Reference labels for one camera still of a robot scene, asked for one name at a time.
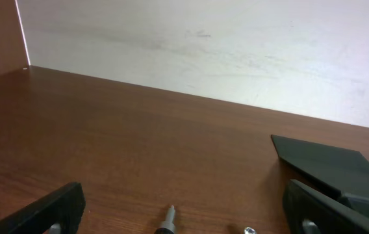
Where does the orange socket bit rail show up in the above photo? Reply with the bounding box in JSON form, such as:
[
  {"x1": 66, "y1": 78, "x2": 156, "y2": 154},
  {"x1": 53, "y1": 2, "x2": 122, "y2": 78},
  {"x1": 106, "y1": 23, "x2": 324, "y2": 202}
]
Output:
[{"x1": 244, "y1": 227, "x2": 257, "y2": 234}]

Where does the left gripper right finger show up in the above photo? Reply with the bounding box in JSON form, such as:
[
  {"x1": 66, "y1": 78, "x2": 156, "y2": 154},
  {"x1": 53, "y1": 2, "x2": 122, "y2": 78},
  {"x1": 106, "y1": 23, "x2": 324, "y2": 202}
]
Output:
[{"x1": 283, "y1": 180, "x2": 369, "y2": 234}]

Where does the black open gift box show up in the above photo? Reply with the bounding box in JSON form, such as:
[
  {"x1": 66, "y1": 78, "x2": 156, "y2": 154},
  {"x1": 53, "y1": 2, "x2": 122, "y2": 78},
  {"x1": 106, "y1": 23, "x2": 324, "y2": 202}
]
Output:
[{"x1": 272, "y1": 135, "x2": 369, "y2": 217}]

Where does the yellow black screwdriver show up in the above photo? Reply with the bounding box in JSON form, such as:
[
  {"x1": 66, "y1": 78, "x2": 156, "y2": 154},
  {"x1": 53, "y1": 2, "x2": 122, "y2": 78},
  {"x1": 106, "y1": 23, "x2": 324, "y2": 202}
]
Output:
[{"x1": 154, "y1": 205, "x2": 175, "y2": 234}]

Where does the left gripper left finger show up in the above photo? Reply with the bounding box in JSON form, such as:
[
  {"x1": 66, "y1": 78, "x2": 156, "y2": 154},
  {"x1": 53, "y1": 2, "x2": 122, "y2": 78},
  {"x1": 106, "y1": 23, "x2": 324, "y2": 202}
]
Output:
[{"x1": 0, "y1": 182, "x2": 86, "y2": 234}]

